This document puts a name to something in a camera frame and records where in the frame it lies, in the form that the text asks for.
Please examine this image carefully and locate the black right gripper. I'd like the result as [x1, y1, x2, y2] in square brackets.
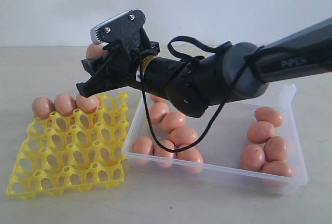
[76, 41, 160, 97]

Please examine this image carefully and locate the brown egg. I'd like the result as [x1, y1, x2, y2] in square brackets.
[261, 161, 295, 188]
[247, 121, 275, 144]
[148, 102, 169, 124]
[132, 136, 154, 166]
[264, 136, 289, 162]
[254, 106, 284, 128]
[161, 111, 186, 133]
[32, 96, 56, 119]
[150, 94, 166, 103]
[86, 44, 109, 59]
[75, 94, 100, 113]
[169, 126, 199, 147]
[176, 147, 203, 174]
[54, 93, 77, 116]
[240, 144, 266, 172]
[154, 139, 175, 169]

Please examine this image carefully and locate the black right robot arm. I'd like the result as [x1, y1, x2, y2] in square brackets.
[77, 13, 331, 118]

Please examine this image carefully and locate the yellow plastic egg tray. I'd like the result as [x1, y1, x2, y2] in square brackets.
[6, 92, 129, 199]

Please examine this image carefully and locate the clear plastic bin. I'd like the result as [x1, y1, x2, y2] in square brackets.
[122, 82, 309, 195]

